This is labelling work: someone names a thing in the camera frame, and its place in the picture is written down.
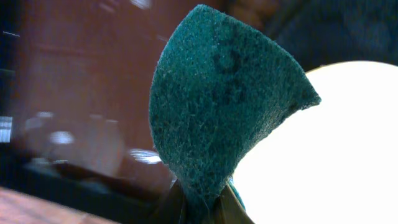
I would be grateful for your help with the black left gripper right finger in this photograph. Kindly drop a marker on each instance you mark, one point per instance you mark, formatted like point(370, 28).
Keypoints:
point(228, 210)

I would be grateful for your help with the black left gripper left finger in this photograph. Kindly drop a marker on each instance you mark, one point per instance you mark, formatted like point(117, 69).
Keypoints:
point(172, 208)

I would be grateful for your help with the yellow plate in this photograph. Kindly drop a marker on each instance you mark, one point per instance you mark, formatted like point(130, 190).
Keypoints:
point(334, 163)

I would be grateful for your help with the green yellow sponge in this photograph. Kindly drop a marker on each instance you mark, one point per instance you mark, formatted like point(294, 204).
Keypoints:
point(219, 88)

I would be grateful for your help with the rectangular black water tray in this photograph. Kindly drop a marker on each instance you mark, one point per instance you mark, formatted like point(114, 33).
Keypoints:
point(75, 80)

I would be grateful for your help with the round black tray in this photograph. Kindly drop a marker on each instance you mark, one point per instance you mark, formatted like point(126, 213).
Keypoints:
point(323, 32)

